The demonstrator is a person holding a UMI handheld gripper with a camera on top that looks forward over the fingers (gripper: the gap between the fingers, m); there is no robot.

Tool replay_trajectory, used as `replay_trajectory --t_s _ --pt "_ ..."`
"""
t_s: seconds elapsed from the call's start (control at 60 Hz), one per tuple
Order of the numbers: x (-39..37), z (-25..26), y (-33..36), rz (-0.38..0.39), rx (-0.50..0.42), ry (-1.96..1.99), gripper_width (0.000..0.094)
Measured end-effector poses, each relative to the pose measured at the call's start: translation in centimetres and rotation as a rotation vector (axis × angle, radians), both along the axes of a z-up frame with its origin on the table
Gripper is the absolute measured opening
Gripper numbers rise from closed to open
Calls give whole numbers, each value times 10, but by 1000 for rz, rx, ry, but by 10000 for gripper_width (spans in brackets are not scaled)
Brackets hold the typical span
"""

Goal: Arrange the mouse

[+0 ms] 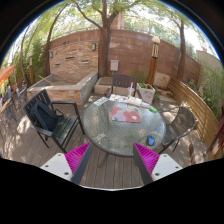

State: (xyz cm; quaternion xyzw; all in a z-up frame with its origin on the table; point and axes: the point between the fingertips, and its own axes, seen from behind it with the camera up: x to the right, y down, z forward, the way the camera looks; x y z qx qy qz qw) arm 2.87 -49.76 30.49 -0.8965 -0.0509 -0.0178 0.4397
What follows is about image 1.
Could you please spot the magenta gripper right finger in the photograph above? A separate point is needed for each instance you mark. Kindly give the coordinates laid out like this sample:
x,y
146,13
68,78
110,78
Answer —
x,y
153,166

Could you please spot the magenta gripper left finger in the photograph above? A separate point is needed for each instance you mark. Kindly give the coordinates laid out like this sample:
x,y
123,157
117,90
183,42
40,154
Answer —
x,y
70,166

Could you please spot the blue computer mouse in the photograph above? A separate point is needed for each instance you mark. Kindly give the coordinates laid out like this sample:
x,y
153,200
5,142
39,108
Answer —
x,y
150,140

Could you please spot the red floral mouse pad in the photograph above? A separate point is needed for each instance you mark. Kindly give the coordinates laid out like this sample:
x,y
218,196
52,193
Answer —
x,y
126,114

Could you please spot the black slatted patio chair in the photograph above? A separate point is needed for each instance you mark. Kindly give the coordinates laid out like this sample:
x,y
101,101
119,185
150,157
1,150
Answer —
x,y
64,128

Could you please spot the black backpack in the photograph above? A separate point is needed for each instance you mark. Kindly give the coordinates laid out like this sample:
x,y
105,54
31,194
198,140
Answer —
x,y
44,116

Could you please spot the grey mesh patio chair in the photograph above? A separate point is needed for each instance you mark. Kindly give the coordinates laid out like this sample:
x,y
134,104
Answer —
x,y
182,125

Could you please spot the round glass patio table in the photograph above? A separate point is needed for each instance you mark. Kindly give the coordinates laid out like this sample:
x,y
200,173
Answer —
x,y
117,137

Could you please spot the green marker pen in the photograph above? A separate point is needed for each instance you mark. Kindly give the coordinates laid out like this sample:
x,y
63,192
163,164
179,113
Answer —
x,y
152,109

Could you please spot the wooden slat fence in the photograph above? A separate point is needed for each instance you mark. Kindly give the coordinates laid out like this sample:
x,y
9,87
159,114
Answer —
x,y
207,122

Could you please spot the white square planter box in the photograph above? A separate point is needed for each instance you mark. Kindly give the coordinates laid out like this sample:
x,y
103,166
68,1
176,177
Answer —
x,y
147,92

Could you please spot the open magazine on table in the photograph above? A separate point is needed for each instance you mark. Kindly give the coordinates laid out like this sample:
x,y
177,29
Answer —
x,y
119,99

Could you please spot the white paper cup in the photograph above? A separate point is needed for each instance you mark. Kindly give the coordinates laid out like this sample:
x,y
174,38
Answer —
x,y
131,91

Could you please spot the stone water fountain basin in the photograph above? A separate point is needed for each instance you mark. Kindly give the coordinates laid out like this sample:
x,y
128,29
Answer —
x,y
62,90

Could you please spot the dark brown wooden chair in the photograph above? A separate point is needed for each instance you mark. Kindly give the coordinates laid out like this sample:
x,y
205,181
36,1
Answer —
x,y
121,83

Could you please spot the large central tree trunk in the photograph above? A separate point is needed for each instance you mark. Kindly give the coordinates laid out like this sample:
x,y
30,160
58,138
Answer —
x,y
104,41

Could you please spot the orange patio umbrella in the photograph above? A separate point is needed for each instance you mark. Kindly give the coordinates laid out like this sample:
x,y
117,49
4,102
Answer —
x,y
5,73

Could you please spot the grey electrical wall box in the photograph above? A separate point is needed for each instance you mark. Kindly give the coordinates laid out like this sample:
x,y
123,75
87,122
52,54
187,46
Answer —
x,y
114,65

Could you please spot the wooden bamboo lamp post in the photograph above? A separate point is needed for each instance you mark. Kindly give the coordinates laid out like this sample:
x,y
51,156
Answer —
x,y
153,62

